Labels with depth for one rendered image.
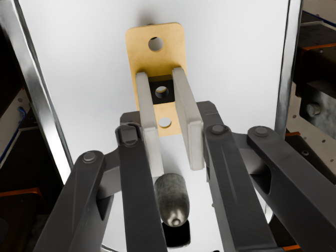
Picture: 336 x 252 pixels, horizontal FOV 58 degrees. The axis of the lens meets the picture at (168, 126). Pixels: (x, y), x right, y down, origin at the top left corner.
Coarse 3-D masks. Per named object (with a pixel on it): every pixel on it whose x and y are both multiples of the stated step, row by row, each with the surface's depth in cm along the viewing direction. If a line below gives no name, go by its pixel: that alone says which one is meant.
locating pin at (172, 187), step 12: (156, 180) 30; (168, 180) 29; (180, 180) 30; (156, 192) 29; (168, 192) 28; (180, 192) 28; (168, 204) 27; (180, 204) 27; (168, 216) 27; (180, 216) 27
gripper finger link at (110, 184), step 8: (128, 112) 17; (136, 112) 17; (120, 120) 16; (128, 120) 16; (136, 120) 16; (112, 152) 14; (112, 160) 14; (112, 168) 13; (104, 176) 13; (112, 176) 13; (104, 184) 13; (112, 184) 13; (120, 184) 14; (104, 192) 13; (112, 192) 14
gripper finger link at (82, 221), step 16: (80, 160) 13; (96, 160) 13; (80, 176) 12; (96, 176) 12; (64, 192) 11; (80, 192) 11; (96, 192) 12; (64, 208) 11; (80, 208) 11; (96, 208) 12; (48, 224) 10; (64, 224) 10; (80, 224) 10; (96, 224) 12; (48, 240) 10; (64, 240) 10; (80, 240) 10; (96, 240) 12
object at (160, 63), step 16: (128, 32) 19; (144, 32) 19; (160, 32) 19; (176, 32) 19; (128, 48) 19; (144, 48) 20; (160, 48) 20; (176, 48) 20; (144, 64) 20; (160, 64) 20; (176, 64) 20; (160, 80) 20; (160, 96) 21; (160, 112) 22; (176, 112) 22; (160, 128) 23; (176, 128) 23
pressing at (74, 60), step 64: (0, 0) 20; (64, 0) 21; (128, 0) 21; (192, 0) 22; (256, 0) 22; (64, 64) 23; (128, 64) 24; (192, 64) 24; (256, 64) 25; (64, 128) 26; (192, 192) 32; (256, 192) 33
